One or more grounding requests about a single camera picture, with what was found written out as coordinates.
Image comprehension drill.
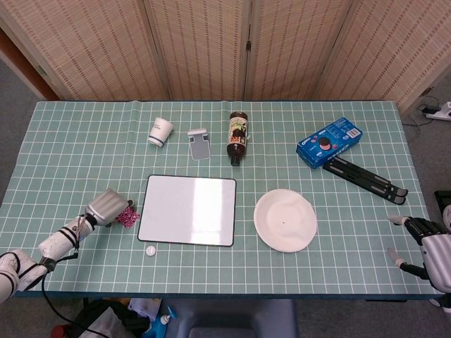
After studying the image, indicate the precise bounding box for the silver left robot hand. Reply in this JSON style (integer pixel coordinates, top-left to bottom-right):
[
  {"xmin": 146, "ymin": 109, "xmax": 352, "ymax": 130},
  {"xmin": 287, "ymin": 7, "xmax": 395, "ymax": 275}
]
[{"xmin": 85, "ymin": 187, "xmax": 135, "ymax": 228}]

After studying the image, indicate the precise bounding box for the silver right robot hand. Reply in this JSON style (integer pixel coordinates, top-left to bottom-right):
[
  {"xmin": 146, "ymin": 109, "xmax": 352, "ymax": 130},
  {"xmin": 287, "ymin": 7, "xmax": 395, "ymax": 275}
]
[{"xmin": 386, "ymin": 214, "xmax": 451, "ymax": 293}]

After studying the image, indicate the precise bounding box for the pink patterned paper square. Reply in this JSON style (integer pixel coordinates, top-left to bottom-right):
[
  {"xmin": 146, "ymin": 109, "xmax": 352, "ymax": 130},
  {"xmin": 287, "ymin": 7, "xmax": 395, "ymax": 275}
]
[{"xmin": 117, "ymin": 206, "xmax": 141, "ymax": 229}]

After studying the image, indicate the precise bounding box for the white board with black rim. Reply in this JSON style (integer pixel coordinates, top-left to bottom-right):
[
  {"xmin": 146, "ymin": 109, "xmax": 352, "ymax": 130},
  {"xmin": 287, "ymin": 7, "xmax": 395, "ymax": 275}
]
[{"xmin": 137, "ymin": 174, "xmax": 237, "ymax": 248}]

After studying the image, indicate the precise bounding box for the green grid tablecloth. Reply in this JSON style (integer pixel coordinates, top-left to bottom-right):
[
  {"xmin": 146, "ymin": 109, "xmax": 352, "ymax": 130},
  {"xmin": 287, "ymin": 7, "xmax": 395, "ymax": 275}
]
[{"xmin": 0, "ymin": 101, "xmax": 445, "ymax": 295}]

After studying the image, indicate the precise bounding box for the white blue-striped paper cup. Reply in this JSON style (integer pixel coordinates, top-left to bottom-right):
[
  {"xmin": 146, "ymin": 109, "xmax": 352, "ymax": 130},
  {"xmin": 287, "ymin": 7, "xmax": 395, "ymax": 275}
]
[{"xmin": 147, "ymin": 117, "xmax": 175, "ymax": 148}]

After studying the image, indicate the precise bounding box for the black folding laptop stand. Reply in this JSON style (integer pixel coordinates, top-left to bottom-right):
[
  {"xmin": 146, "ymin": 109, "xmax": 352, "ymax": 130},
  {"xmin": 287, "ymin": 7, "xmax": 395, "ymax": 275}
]
[{"xmin": 322, "ymin": 156, "xmax": 409, "ymax": 205}]

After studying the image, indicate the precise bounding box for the grey phone stand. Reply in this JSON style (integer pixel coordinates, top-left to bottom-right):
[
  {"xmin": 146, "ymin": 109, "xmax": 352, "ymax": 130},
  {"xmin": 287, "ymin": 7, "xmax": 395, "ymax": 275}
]
[{"xmin": 187, "ymin": 128, "xmax": 212, "ymax": 162}]

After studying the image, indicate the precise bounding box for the black and white bag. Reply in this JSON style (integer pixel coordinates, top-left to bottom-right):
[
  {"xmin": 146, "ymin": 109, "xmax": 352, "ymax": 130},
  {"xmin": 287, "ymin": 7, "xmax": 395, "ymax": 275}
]
[{"xmin": 72, "ymin": 299, "xmax": 156, "ymax": 338}]

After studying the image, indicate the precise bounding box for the blue white spray bottle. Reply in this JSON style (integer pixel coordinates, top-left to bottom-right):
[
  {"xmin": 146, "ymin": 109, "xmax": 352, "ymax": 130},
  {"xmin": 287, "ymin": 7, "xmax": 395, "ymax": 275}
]
[{"xmin": 151, "ymin": 306, "xmax": 180, "ymax": 338}]

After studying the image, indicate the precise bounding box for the white power strip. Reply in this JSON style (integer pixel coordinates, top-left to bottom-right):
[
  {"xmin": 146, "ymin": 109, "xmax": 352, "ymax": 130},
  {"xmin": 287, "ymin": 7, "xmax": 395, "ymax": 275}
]
[{"xmin": 424, "ymin": 101, "xmax": 451, "ymax": 122}]

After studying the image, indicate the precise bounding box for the dark labelled drink bottle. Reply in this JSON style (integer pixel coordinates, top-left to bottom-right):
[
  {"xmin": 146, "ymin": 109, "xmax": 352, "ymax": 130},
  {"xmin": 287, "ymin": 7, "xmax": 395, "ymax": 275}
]
[{"xmin": 225, "ymin": 111, "xmax": 252, "ymax": 167}]

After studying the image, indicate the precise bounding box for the blue Oreo cookie box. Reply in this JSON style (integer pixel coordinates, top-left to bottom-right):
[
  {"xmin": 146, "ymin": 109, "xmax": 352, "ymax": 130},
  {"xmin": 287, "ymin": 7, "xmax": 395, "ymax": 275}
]
[{"xmin": 295, "ymin": 117, "xmax": 363, "ymax": 170}]

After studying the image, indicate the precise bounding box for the white paper plate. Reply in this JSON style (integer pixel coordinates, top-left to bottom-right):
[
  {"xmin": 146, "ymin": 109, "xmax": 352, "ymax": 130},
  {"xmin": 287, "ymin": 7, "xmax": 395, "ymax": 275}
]
[{"xmin": 254, "ymin": 188, "xmax": 319, "ymax": 254}]

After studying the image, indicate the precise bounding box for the bamboo folding screen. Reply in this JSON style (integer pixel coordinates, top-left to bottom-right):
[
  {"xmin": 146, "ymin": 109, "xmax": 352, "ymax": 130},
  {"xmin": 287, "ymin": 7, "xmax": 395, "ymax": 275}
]
[{"xmin": 0, "ymin": 0, "xmax": 451, "ymax": 113}]

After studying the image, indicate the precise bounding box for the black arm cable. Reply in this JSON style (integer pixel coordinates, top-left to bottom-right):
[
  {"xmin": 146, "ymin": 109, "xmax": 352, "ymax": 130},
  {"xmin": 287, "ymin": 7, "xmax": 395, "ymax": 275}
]
[{"xmin": 40, "ymin": 246, "xmax": 92, "ymax": 334}]

